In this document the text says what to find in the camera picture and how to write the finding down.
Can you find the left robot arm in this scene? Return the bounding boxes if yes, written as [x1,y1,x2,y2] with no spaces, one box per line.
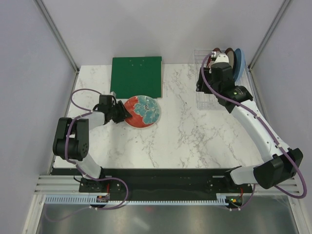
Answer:
[53,95,132,193]

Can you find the green board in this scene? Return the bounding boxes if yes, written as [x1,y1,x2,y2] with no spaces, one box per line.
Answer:
[110,57,162,99]

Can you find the right aluminium frame post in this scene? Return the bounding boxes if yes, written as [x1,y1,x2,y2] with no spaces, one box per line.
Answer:
[247,0,293,71]

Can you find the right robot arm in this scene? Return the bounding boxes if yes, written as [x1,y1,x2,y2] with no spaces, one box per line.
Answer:
[196,62,303,192]

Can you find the dark red plate rear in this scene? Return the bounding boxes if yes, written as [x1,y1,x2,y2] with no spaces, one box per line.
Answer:
[225,48,237,74]

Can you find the aluminium frame post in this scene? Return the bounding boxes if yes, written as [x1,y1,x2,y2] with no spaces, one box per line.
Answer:
[34,0,80,75]
[247,0,293,71]

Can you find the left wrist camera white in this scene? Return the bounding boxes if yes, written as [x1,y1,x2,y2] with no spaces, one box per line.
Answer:
[110,91,117,97]

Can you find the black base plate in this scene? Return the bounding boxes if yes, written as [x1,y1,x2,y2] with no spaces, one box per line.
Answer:
[51,167,254,202]

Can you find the blue plate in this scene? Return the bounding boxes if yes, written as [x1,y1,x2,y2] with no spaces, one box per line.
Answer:
[233,48,246,82]

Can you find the dark red plate front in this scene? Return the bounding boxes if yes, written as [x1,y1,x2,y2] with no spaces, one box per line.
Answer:
[206,48,221,68]

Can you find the white cable duct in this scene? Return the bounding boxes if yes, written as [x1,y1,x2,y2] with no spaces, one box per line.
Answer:
[44,194,242,206]

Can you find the left aluminium frame post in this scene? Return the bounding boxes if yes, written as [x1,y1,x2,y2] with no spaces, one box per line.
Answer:
[34,0,80,75]

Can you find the clear dish rack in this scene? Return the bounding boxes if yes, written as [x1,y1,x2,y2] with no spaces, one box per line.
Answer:
[193,49,255,110]

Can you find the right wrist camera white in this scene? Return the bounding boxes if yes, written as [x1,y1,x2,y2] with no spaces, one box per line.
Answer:
[213,53,229,64]

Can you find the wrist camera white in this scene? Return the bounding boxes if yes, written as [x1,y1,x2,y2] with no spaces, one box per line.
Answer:
[110,91,117,97]
[213,53,229,64]

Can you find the red and teal floral plate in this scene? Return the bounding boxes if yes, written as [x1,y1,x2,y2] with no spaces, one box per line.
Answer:
[124,95,161,129]

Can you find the dark red plate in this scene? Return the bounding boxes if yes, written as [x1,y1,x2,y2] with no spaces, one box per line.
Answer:
[206,48,221,68]
[225,48,237,74]

